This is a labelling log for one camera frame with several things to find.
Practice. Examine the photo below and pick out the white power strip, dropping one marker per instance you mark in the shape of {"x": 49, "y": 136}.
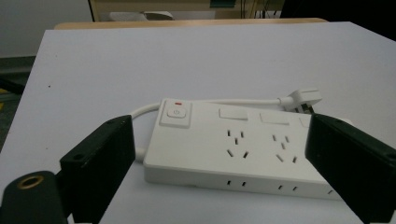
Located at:
{"x": 199, "y": 155}

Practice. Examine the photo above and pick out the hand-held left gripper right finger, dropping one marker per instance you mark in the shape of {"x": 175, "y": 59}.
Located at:
{"x": 351, "y": 165}

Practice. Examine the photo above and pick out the white power plug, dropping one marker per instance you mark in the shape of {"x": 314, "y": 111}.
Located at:
{"x": 303, "y": 99}

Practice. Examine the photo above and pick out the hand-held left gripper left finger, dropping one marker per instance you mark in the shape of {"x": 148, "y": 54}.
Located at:
{"x": 98, "y": 155}

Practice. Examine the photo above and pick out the wooden table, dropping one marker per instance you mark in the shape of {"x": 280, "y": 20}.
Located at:
{"x": 186, "y": 23}

